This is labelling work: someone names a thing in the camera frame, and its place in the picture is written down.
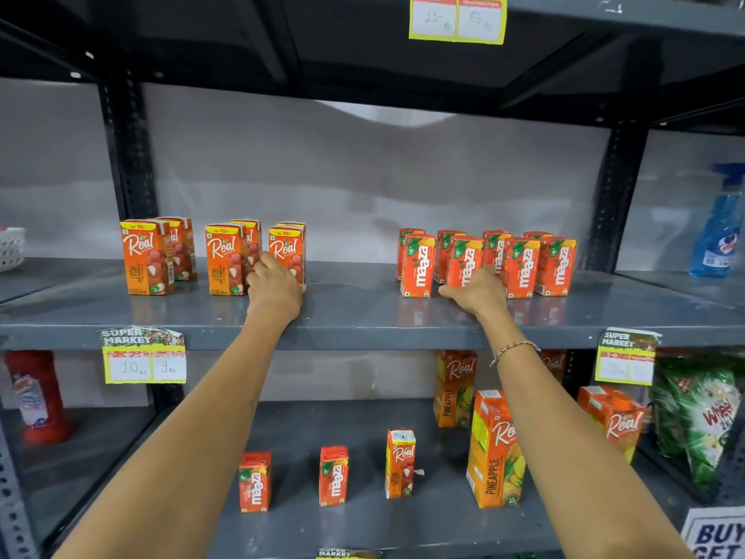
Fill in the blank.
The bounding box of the person's right hand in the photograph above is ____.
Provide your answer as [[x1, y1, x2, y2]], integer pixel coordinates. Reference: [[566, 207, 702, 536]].
[[438, 266, 511, 322]]

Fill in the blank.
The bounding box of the small orange litchi juice carton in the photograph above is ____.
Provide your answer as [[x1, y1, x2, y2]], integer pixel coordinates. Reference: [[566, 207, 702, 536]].
[[385, 429, 418, 499], [269, 225, 306, 285]]

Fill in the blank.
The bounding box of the grey metal shelf rack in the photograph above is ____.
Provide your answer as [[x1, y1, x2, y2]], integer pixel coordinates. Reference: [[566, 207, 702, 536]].
[[0, 0, 745, 559]]

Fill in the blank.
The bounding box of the blue spray bottle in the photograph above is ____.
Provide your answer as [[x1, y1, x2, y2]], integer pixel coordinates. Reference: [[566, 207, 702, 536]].
[[689, 163, 745, 279]]

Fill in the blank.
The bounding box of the large orange juice carton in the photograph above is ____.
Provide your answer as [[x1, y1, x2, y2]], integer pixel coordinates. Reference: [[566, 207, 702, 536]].
[[577, 385, 647, 464], [538, 349, 569, 384]]

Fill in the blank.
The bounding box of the person's right forearm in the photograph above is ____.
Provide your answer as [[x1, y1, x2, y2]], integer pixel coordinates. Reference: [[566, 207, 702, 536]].
[[476, 311, 695, 559]]

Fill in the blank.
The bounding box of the white offer sign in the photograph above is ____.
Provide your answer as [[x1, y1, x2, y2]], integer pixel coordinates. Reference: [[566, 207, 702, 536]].
[[680, 507, 745, 559]]

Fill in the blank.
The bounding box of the beaded wrist bracelet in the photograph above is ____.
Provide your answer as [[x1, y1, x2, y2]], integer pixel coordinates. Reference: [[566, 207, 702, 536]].
[[489, 340, 541, 368]]

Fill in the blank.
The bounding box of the red cleaner bottle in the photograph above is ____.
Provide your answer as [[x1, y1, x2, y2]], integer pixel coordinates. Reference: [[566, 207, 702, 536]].
[[5, 350, 73, 446]]

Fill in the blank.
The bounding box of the row of mango cartons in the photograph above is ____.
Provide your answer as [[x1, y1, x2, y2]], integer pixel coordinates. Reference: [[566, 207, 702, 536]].
[[396, 228, 578, 300]]

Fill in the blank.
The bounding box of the person's left hand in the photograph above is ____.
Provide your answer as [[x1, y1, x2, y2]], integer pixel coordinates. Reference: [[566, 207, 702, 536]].
[[246, 252, 307, 324]]

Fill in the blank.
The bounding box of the small red mango drink carton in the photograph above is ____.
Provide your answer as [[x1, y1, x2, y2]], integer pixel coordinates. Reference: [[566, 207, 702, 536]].
[[445, 236, 484, 288], [319, 446, 350, 507], [239, 451, 272, 513]]

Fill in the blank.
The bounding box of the person's left forearm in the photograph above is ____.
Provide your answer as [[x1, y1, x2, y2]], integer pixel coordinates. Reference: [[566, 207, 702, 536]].
[[54, 315, 299, 559]]

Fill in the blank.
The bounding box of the white plastic basket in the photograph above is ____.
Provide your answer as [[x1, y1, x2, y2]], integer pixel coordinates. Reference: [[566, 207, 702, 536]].
[[0, 227, 27, 273]]

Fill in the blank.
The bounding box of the row of litchi cartons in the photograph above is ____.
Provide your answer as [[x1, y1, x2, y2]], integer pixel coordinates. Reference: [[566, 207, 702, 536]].
[[120, 216, 307, 297]]

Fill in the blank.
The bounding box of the large pineapple juice carton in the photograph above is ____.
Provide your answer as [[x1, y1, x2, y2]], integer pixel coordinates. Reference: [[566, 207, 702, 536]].
[[433, 350, 478, 429], [466, 390, 527, 510]]

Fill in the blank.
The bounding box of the green detergent packet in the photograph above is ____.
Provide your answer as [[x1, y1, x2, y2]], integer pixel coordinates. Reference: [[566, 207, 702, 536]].
[[669, 359, 744, 491], [650, 357, 689, 460]]

